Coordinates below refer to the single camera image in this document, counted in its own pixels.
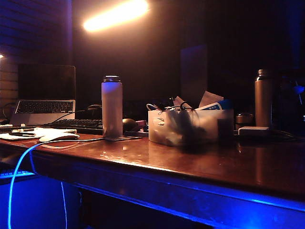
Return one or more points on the translucent plastic box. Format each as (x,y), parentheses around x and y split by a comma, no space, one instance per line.
(164,133)

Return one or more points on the silver open laptop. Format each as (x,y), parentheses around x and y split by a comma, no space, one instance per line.
(45,107)

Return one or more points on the white insulated bottle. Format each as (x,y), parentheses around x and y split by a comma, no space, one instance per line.
(112,107)

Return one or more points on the white power adapter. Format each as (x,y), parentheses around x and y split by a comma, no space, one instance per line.
(253,130)

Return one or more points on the white paper sheets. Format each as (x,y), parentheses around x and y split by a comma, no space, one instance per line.
(45,130)

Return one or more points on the black pen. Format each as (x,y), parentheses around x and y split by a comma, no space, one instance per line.
(21,134)

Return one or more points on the small purple box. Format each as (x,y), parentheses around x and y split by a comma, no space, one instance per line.
(141,123)

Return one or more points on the small metal cup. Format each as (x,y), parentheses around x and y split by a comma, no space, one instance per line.
(244,119)

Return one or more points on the black computer mouse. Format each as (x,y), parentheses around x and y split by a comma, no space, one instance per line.
(128,124)

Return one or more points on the black keyboard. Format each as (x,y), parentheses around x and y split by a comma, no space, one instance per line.
(76,124)

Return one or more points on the dark metal thermos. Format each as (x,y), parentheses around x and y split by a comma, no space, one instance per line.
(263,102)

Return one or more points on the liquid glue bottle blue cap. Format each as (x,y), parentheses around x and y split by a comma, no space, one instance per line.
(212,106)

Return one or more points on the folded white paper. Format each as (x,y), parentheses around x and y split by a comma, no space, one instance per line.
(209,98)

